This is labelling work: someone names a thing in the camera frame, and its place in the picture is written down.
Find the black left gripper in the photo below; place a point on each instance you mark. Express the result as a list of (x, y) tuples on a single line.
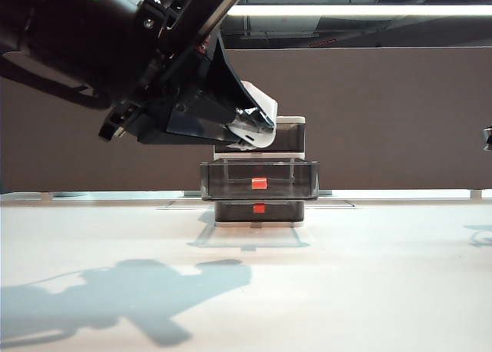
[(173, 40)]

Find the white partition support bracket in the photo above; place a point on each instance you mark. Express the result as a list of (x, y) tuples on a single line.
[(476, 194), (46, 197)]

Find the small three-drawer storage cabinet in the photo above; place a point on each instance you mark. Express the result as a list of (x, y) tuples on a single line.
[(292, 119)]

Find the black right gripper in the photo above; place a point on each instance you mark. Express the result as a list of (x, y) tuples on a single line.
[(488, 137)]

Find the white earphone charging case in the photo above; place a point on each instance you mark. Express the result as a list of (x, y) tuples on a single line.
[(265, 106)]

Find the long ceiling light strip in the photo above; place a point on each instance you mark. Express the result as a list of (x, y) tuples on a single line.
[(346, 10)]

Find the brown desk partition panel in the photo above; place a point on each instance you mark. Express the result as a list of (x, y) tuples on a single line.
[(384, 117)]

